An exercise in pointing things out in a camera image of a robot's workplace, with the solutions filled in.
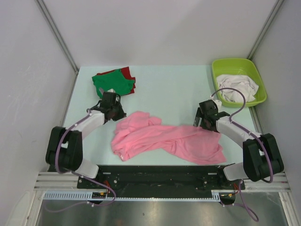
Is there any pink t shirt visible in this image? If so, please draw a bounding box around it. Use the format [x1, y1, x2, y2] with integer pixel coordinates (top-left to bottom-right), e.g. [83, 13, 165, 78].
[111, 111, 226, 165]

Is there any green plastic basin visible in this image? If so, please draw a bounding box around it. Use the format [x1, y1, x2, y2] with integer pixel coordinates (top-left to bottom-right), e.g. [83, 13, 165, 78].
[212, 58, 267, 107]

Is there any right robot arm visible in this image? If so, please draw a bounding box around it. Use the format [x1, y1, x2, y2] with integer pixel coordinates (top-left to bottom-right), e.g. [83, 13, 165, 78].
[194, 99, 284, 189]

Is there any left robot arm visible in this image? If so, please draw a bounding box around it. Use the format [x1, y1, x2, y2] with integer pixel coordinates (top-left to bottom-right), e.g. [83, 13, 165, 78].
[46, 89, 127, 188]

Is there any folded green t shirt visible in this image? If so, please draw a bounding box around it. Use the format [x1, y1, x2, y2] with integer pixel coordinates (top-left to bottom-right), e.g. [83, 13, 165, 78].
[92, 69, 135, 98]

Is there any folded red t shirt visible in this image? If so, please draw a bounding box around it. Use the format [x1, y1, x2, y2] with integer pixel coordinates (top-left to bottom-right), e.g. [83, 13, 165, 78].
[96, 67, 136, 94]

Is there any white t shirt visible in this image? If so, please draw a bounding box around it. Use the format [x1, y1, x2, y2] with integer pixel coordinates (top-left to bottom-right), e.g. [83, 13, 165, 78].
[216, 74, 259, 103]

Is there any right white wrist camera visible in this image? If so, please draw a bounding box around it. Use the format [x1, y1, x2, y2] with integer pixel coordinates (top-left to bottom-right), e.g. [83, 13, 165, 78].
[213, 99, 222, 108]

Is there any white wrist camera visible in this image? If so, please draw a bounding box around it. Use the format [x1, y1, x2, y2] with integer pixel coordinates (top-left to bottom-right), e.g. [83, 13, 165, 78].
[213, 99, 222, 108]
[99, 88, 115, 94]

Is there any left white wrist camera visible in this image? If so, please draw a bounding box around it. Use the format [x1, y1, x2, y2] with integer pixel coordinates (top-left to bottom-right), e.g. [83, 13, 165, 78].
[99, 88, 115, 94]

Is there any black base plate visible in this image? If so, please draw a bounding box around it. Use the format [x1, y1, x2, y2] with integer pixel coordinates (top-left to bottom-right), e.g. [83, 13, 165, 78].
[77, 165, 246, 196]

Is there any left aluminium frame post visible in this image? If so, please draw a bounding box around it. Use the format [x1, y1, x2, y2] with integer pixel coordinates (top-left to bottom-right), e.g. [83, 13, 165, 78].
[35, 0, 79, 73]

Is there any aluminium frame post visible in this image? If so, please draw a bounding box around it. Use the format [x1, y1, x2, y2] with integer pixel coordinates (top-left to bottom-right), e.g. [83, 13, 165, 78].
[35, 0, 79, 73]
[246, 0, 286, 64]

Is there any slotted cable duct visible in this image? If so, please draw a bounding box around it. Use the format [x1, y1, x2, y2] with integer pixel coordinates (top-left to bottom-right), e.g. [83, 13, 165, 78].
[43, 190, 250, 202]

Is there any right aluminium frame post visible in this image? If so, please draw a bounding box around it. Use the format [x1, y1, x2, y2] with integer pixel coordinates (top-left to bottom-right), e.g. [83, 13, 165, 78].
[246, 0, 286, 64]

